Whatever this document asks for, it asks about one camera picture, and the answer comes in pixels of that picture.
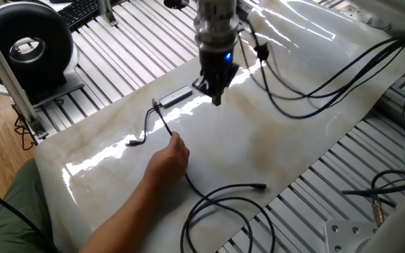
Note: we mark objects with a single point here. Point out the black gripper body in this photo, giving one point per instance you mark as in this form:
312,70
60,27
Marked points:
216,66

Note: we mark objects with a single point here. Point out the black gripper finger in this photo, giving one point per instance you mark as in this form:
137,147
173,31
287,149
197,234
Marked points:
228,84
204,85

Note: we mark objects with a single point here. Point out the grey USB docking station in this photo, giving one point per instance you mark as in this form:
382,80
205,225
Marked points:
176,96

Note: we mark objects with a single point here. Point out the person's right forearm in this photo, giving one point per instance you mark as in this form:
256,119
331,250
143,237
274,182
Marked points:
125,218

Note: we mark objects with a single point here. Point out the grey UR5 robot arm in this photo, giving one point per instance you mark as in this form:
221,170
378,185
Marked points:
216,21

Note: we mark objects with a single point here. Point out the person's right hand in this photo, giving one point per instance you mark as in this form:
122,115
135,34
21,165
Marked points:
169,161

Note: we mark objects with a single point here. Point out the marble pattern table mat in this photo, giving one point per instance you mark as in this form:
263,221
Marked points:
258,140

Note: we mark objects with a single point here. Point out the black keyboard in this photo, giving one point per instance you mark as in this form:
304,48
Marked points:
79,12

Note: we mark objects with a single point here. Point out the green trousers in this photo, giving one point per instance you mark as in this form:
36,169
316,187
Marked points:
16,225

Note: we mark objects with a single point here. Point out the aluminium frame post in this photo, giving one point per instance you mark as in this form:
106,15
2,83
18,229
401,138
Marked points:
107,14
5,70

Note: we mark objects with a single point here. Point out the white device base plate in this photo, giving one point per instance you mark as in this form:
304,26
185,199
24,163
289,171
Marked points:
72,84

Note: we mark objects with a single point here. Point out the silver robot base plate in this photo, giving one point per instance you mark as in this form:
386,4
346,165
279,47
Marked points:
343,239

